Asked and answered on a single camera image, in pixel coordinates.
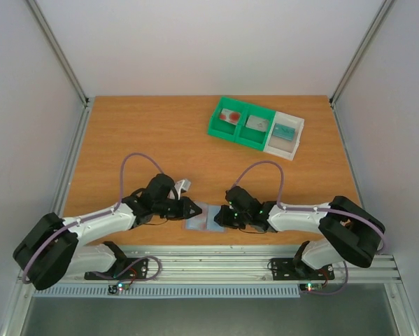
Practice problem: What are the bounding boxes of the white magnetic stripe card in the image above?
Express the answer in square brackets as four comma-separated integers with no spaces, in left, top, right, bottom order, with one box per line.
[246,115,269,132]

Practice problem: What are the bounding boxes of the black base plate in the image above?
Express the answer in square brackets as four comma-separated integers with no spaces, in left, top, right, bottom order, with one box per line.
[267,258,335,281]
[84,258,148,281]

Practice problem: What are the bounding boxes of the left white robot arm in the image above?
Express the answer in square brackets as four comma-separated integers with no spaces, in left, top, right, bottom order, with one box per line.
[13,174,203,291]

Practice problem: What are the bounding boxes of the aluminium front rail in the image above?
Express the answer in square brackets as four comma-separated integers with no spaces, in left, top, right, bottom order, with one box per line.
[16,244,402,285]

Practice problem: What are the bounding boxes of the left controller board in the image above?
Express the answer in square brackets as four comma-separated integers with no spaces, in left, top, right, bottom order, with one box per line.
[107,283,131,295]

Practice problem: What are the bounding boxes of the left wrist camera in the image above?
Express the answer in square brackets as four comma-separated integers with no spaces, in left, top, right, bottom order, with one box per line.
[172,178,192,200]

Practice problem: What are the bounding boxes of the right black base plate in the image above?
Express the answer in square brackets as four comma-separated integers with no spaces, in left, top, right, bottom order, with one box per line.
[267,258,335,281]

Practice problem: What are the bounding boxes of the green two-compartment bin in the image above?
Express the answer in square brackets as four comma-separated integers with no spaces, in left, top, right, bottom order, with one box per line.
[207,97,276,151]

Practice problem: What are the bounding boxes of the grey slotted cable duct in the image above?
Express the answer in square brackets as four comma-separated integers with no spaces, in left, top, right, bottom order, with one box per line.
[34,283,300,299]

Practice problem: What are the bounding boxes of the controller board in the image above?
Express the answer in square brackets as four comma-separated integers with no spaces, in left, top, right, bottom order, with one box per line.
[299,282,325,293]
[107,283,131,295]

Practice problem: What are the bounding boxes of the aluminium frame post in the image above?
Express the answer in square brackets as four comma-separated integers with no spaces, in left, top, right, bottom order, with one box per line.
[25,0,91,106]
[329,0,395,109]

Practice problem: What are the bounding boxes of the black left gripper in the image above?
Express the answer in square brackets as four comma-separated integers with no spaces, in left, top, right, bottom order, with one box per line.
[154,197,203,221]

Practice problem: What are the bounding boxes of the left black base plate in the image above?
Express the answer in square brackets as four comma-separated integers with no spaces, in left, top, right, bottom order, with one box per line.
[84,258,148,281]

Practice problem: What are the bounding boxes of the white plastic bin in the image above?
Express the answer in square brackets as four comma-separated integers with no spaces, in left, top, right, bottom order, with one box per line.
[263,111,304,160]

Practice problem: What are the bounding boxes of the teal card in bin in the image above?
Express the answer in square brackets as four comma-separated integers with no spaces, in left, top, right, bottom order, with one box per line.
[271,123,296,141]

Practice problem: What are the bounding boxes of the right controller board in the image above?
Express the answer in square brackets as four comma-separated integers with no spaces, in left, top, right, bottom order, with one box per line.
[299,282,325,293]

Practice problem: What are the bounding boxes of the left aluminium frame post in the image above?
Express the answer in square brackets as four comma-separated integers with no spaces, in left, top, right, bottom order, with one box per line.
[25,0,91,106]

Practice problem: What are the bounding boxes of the right aluminium frame post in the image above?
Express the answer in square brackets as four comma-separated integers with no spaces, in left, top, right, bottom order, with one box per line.
[329,0,395,109]

